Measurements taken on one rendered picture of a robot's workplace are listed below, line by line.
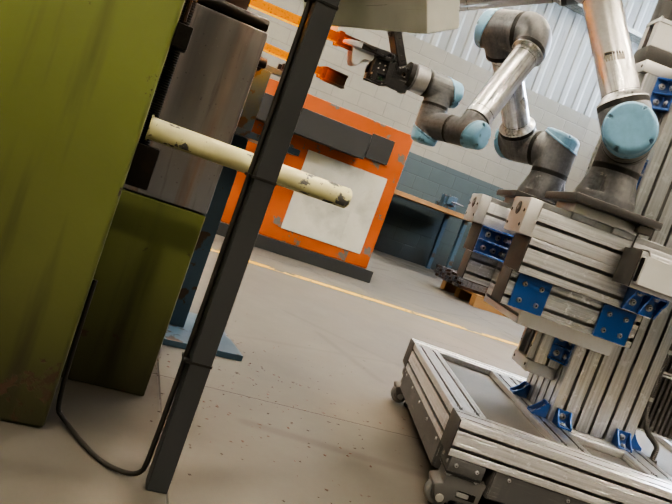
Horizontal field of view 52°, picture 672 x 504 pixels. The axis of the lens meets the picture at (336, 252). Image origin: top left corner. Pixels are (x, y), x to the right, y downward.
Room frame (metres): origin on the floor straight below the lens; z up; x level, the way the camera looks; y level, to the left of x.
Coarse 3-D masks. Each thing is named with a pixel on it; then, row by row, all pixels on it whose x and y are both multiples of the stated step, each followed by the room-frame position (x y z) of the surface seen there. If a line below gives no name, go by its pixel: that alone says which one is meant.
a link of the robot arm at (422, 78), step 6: (420, 66) 1.88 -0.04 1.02; (420, 72) 1.87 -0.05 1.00; (426, 72) 1.88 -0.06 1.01; (414, 78) 1.87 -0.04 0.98; (420, 78) 1.87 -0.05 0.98; (426, 78) 1.87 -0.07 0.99; (414, 84) 1.87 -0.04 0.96; (420, 84) 1.87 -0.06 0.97; (426, 84) 1.88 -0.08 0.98; (408, 90) 1.90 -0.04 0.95; (414, 90) 1.89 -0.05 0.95; (420, 90) 1.89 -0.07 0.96
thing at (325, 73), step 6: (264, 48) 2.14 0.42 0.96; (270, 48) 2.15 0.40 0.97; (276, 48) 2.15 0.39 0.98; (276, 54) 2.16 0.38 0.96; (282, 54) 2.17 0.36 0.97; (318, 66) 2.22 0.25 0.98; (324, 66) 2.22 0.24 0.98; (318, 72) 2.22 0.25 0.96; (324, 72) 2.22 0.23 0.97; (330, 72) 2.25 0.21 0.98; (336, 72) 2.26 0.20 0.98; (324, 78) 2.24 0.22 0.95; (330, 78) 2.25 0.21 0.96; (336, 78) 2.26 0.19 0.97; (342, 78) 2.27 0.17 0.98; (336, 84) 2.26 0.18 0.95; (342, 84) 2.28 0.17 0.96
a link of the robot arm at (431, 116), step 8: (424, 104) 1.91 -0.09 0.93; (432, 104) 1.89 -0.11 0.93; (424, 112) 1.90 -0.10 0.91; (432, 112) 1.89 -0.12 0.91; (440, 112) 1.90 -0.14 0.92; (416, 120) 1.92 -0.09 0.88; (424, 120) 1.89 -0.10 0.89; (432, 120) 1.88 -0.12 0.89; (440, 120) 1.86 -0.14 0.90; (416, 128) 1.91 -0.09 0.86; (424, 128) 1.89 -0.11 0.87; (432, 128) 1.88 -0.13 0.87; (440, 128) 1.86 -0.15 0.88; (416, 136) 1.90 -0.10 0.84; (424, 136) 1.89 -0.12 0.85; (432, 136) 1.89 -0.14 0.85; (440, 136) 1.87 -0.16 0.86; (424, 144) 1.94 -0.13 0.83; (432, 144) 1.91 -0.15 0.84
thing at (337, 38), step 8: (256, 0) 1.74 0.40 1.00; (256, 8) 1.76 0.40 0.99; (264, 8) 1.75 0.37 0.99; (272, 8) 1.75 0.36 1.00; (280, 8) 1.76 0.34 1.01; (280, 16) 1.76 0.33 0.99; (288, 16) 1.77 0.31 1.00; (296, 16) 1.77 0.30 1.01; (296, 24) 1.78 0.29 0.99; (336, 32) 1.81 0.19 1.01; (344, 32) 1.81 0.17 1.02; (336, 40) 1.81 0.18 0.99; (360, 40) 1.83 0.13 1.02
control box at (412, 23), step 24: (360, 0) 1.26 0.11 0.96; (384, 0) 1.21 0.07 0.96; (408, 0) 1.17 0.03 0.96; (432, 0) 1.14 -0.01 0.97; (456, 0) 1.18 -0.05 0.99; (336, 24) 1.32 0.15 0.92; (360, 24) 1.27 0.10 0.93; (384, 24) 1.22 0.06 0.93; (408, 24) 1.18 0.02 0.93; (432, 24) 1.16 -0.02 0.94; (456, 24) 1.19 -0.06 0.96
